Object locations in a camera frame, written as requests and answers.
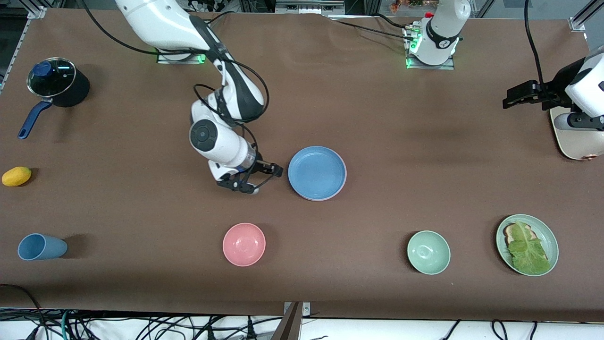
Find blue plate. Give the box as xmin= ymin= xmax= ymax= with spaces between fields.
xmin=288 ymin=145 xmax=347 ymax=201

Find pink plate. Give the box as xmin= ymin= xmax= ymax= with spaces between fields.
xmin=302 ymin=165 xmax=348 ymax=203

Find beige toaster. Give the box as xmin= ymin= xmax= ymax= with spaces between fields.
xmin=550 ymin=106 xmax=604 ymax=161

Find pink bowl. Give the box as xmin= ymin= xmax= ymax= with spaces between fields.
xmin=222 ymin=222 xmax=266 ymax=267

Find toasted bread slice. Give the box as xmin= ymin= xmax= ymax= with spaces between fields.
xmin=503 ymin=223 xmax=537 ymax=246

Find brown table cover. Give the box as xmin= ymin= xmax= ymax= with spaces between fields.
xmin=0 ymin=8 xmax=604 ymax=322

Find green plate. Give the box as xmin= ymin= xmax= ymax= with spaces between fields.
xmin=495 ymin=214 xmax=560 ymax=277

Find green lettuce leaf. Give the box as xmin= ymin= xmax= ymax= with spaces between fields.
xmin=507 ymin=221 xmax=552 ymax=275

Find dark metal bar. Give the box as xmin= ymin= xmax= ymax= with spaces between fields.
xmin=271 ymin=302 xmax=302 ymax=340

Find silver metal box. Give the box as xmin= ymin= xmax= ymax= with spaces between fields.
xmin=275 ymin=0 xmax=345 ymax=16

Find green bowl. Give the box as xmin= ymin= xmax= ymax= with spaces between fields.
xmin=407 ymin=230 xmax=451 ymax=275

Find black pot with lid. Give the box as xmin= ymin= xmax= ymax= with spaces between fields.
xmin=18 ymin=58 xmax=90 ymax=140

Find glass lid blue knob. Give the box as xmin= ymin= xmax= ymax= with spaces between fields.
xmin=27 ymin=58 xmax=76 ymax=97

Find blue cup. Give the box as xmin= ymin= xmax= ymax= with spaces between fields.
xmin=17 ymin=233 xmax=68 ymax=261

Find yellow lemon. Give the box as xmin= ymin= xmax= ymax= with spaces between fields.
xmin=1 ymin=166 xmax=32 ymax=187

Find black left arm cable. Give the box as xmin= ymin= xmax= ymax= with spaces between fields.
xmin=524 ymin=0 xmax=556 ymax=90

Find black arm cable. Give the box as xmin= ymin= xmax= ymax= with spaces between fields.
xmin=524 ymin=0 xmax=556 ymax=90
xmin=80 ymin=0 xmax=270 ymax=189

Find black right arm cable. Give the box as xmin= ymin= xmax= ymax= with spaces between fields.
xmin=80 ymin=0 xmax=270 ymax=189

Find aluminium frame profile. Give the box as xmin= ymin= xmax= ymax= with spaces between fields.
xmin=0 ymin=5 xmax=48 ymax=90
xmin=569 ymin=0 xmax=604 ymax=33

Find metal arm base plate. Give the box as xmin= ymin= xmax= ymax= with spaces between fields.
xmin=157 ymin=47 xmax=207 ymax=64
xmin=405 ymin=26 xmax=456 ymax=70

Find black base cable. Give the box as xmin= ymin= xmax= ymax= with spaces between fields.
xmin=203 ymin=10 xmax=236 ymax=26
xmin=330 ymin=14 xmax=416 ymax=41

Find black floor cable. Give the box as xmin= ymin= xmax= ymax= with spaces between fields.
xmin=0 ymin=283 xmax=48 ymax=340

